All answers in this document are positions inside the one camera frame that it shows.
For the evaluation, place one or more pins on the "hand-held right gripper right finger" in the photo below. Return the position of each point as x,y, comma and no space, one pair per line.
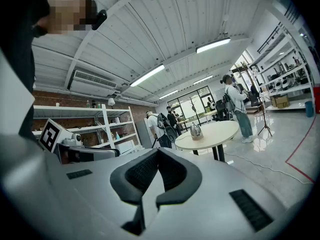
185,181

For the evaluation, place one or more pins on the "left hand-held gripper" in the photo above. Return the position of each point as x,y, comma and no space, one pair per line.
82,155

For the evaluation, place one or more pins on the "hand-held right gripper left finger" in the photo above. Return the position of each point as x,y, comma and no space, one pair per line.
130,184

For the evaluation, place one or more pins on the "steel electric kettle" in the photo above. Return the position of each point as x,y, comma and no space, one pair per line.
195,130

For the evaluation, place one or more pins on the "white microwave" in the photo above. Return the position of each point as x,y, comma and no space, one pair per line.
125,147

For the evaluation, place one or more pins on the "green bottle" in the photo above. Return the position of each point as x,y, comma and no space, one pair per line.
87,104

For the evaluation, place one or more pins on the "grey cabinet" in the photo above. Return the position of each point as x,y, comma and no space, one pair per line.
143,134

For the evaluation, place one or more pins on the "black bottle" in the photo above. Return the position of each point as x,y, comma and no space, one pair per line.
93,104

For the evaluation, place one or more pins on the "white table lamp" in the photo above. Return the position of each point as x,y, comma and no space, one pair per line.
111,101

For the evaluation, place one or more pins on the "round beige table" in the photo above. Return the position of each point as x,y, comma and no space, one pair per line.
220,131

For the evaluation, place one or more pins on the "white ceiling air conditioner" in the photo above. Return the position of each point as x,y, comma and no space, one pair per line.
92,84

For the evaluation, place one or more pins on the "black coat tree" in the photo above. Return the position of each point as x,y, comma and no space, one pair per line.
193,109

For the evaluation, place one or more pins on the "black framed glass door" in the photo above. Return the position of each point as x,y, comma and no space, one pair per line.
187,104

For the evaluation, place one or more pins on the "black office chair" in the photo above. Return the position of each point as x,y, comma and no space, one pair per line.
221,110

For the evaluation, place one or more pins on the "long ceiling light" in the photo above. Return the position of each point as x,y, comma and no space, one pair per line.
203,79
213,45
168,94
147,75

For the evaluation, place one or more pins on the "person's black top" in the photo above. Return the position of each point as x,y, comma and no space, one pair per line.
20,59

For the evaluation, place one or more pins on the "cardboard box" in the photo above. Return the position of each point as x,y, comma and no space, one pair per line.
280,102

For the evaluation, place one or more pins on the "blue bin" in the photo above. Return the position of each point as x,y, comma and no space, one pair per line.
309,109

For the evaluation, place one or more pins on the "person's head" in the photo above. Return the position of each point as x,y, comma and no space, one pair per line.
67,11

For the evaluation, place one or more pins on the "tall white storage shelf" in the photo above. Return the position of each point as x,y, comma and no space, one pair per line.
287,71

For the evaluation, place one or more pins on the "red panel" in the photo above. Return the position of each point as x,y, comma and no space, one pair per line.
317,100

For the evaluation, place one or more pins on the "white shelf by brick wall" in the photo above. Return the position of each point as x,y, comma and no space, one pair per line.
105,114

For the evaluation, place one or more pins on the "black head camera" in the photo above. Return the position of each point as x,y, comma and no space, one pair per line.
99,19

